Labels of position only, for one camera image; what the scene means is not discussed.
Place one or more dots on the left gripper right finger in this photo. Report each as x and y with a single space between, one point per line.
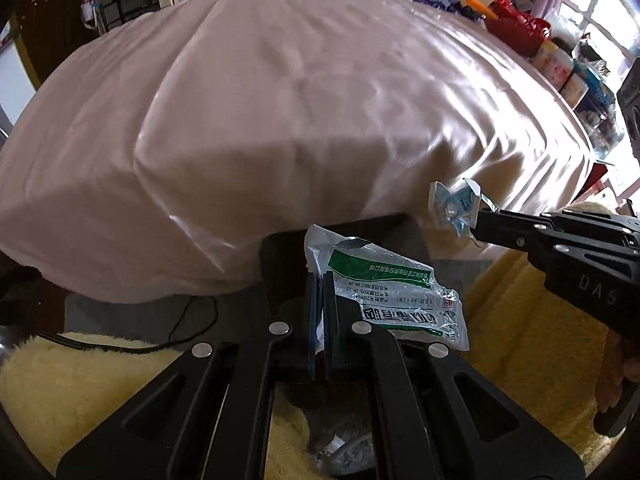
370 356

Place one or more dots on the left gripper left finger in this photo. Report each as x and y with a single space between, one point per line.
226 430

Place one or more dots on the silver green foil packet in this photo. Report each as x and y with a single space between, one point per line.
391 290

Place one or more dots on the right hand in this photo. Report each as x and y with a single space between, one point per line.
614 368

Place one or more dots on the blue cookie tin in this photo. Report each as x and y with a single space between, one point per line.
598 104

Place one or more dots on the white yellow bottle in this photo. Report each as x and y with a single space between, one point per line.
547 58

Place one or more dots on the red plastic basket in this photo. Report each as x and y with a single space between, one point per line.
520 31

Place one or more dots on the pink satin tablecloth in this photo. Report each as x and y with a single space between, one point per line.
153 161

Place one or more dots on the orange handle stick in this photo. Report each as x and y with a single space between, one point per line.
484 11

